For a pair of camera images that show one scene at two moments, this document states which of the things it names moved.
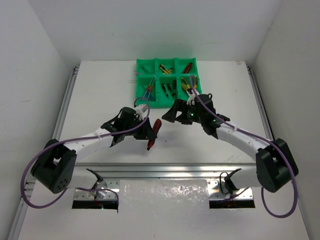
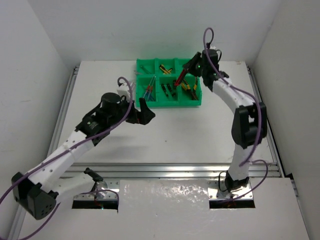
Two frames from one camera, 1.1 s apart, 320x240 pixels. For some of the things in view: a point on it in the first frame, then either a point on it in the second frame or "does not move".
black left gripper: (144, 131) to (136, 115)
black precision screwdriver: (164, 89) does not move
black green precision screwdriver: (170, 88) does not move
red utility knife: (156, 126) to (180, 78)
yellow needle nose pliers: (196, 84) does not move
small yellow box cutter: (168, 72) does not move
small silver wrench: (145, 69) does not move
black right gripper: (180, 105) to (189, 66)
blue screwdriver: (148, 88) does not move
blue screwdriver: (151, 89) does not move
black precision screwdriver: (174, 88) does not move
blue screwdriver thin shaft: (148, 89) to (149, 96)
